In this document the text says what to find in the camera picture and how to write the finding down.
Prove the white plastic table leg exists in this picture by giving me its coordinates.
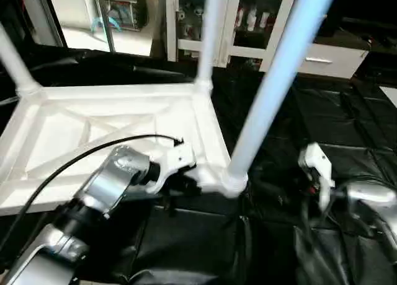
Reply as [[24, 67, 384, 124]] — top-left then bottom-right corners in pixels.
[[225, 0, 339, 188], [195, 0, 230, 95], [0, 22, 42, 97]]

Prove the white plastic table top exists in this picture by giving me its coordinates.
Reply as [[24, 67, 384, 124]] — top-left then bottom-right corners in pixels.
[[0, 81, 249, 214]]

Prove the black work mat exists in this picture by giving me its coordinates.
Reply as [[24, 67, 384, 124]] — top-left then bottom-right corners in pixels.
[[0, 43, 397, 285]]

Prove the white drawer unit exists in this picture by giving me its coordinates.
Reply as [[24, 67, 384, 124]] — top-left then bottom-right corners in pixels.
[[304, 43, 374, 80]]

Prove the white glass-door cabinet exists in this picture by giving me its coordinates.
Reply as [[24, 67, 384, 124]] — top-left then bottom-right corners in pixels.
[[164, 0, 300, 72]]

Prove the blue grey floor appliance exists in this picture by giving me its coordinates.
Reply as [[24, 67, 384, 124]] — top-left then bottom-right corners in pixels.
[[93, 0, 149, 33]]

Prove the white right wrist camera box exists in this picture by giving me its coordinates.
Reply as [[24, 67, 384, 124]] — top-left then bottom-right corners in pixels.
[[298, 142, 336, 211]]

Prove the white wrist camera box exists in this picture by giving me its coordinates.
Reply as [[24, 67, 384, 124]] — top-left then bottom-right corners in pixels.
[[298, 142, 336, 211], [146, 142, 197, 193]]

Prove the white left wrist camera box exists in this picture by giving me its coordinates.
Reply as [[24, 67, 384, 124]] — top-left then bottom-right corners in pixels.
[[146, 142, 197, 193]]

